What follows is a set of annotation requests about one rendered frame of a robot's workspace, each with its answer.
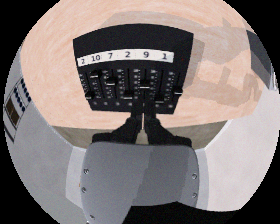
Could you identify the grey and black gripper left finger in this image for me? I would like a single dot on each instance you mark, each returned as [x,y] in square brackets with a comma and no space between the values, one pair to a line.
[128,132]

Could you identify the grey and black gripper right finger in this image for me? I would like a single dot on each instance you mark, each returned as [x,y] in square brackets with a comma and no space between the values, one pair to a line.
[156,133]

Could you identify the black lighting desk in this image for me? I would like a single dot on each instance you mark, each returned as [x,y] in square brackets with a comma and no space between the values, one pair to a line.
[137,58]

